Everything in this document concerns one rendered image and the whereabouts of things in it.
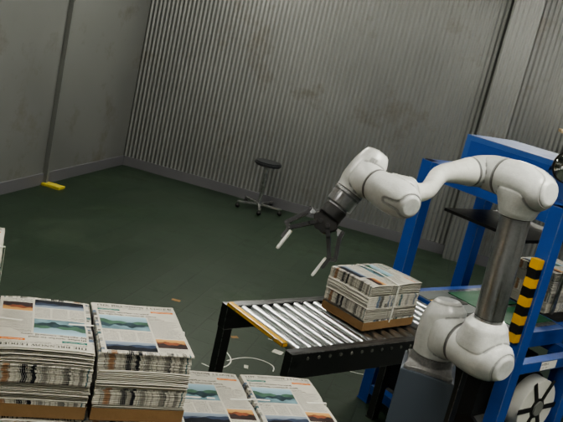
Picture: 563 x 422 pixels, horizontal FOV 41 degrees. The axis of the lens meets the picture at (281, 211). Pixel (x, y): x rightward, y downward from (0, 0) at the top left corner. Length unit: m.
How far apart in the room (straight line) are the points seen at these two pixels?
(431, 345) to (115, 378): 1.14
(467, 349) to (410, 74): 6.37
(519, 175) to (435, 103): 6.30
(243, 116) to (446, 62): 2.46
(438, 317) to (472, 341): 0.18
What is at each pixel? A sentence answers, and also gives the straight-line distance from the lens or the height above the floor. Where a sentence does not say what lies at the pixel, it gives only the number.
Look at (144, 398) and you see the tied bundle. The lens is 2.44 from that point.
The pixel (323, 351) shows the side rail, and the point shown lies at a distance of 3.35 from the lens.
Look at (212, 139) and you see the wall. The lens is 9.40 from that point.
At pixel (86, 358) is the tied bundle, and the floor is 1.04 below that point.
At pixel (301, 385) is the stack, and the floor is 0.83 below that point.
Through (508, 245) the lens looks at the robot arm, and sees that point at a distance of 2.62.
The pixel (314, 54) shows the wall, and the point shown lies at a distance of 9.02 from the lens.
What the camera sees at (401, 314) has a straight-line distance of 3.84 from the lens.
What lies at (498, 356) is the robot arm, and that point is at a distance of 2.69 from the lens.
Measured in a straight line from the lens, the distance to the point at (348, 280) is 3.69.
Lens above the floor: 2.08
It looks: 13 degrees down
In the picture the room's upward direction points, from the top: 13 degrees clockwise
